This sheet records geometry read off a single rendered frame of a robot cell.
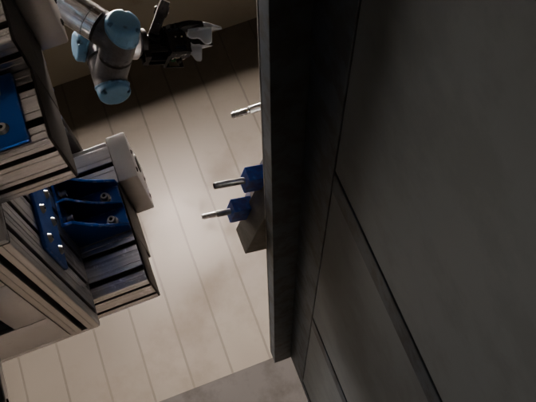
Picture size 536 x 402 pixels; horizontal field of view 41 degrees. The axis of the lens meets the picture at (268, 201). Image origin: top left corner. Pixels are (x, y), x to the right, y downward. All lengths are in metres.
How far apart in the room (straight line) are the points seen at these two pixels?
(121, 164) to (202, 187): 2.82
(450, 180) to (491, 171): 0.07
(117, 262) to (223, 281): 2.68
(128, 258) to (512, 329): 0.73
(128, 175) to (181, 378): 2.58
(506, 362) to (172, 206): 3.50
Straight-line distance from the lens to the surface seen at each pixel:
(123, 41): 1.57
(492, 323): 0.60
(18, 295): 0.96
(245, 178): 1.24
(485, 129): 0.50
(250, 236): 1.35
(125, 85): 1.66
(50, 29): 0.90
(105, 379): 3.82
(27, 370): 3.96
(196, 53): 1.88
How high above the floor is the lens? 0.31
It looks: 24 degrees up
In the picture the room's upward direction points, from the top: 22 degrees counter-clockwise
